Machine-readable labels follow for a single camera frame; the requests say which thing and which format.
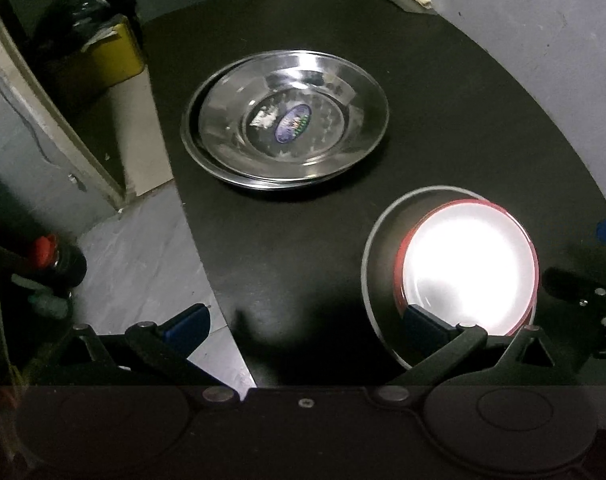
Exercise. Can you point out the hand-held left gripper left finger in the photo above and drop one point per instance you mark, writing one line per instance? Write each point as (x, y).
(188, 321)

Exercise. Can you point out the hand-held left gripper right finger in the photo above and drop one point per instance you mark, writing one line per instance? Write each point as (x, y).
(425, 322)

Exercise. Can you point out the steel bowl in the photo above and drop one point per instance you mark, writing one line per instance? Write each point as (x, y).
(378, 280)

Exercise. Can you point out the plain steel plate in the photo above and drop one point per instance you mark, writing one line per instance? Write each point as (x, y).
(218, 172)

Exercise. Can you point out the steel plate with oval sticker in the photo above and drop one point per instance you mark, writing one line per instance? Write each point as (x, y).
(293, 125)

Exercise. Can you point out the black bottle with red cap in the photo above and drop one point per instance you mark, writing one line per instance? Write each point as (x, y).
(58, 257)

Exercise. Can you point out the yellow container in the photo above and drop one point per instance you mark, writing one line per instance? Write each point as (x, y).
(115, 57)

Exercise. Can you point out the black plastic bag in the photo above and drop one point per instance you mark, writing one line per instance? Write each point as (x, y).
(83, 0)

